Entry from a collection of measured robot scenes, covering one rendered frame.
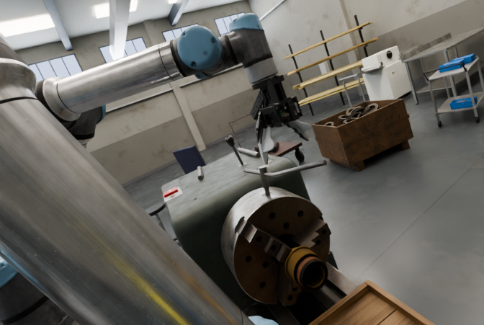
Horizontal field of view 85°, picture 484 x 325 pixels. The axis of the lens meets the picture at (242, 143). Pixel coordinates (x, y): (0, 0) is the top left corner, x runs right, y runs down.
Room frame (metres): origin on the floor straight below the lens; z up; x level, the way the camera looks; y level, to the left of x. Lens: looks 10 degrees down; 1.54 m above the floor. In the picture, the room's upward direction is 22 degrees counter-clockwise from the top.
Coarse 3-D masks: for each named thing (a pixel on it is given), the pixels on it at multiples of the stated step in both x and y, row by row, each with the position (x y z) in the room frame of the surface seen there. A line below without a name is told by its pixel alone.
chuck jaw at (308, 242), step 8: (312, 224) 0.71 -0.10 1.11; (320, 224) 0.69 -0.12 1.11; (304, 232) 0.69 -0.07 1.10; (312, 232) 0.67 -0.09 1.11; (320, 232) 0.67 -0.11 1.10; (328, 232) 0.68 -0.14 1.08; (296, 240) 0.67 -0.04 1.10; (304, 240) 0.66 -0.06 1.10; (312, 240) 0.64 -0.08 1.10; (320, 240) 0.65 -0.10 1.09; (312, 248) 0.62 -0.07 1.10; (320, 248) 0.65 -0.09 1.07
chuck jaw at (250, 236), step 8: (240, 224) 0.68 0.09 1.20; (248, 224) 0.66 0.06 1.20; (240, 232) 0.66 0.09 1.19; (248, 232) 0.65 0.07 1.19; (256, 232) 0.62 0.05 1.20; (264, 232) 0.65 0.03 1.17; (248, 240) 0.62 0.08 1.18; (256, 240) 0.62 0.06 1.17; (264, 240) 0.63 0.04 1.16; (272, 240) 0.61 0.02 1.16; (280, 240) 0.67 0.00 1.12; (264, 248) 0.62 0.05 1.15; (272, 248) 0.62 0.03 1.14; (280, 248) 0.62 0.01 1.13; (288, 248) 0.60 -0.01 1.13; (280, 256) 0.60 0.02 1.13
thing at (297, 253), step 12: (300, 252) 0.59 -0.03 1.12; (312, 252) 0.59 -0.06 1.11; (288, 264) 0.59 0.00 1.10; (300, 264) 0.56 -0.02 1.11; (312, 264) 0.54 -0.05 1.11; (324, 264) 0.55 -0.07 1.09; (288, 276) 0.59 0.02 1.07; (300, 276) 0.54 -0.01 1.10; (312, 276) 0.59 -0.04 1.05; (324, 276) 0.55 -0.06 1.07; (312, 288) 0.54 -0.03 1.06
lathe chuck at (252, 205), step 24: (264, 192) 0.75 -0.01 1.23; (288, 192) 0.75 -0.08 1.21; (240, 216) 0.70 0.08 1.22; (264, 216) 0.68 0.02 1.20; (288, 216) 0.70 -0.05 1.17; (312, 216) 0.72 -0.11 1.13; (240, 240) 0.65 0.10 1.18; (288, 240) 0.75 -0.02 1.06; (240, 264) 0.64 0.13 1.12; (264, 264) 0.67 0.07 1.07; (264, 288) 0.65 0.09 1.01
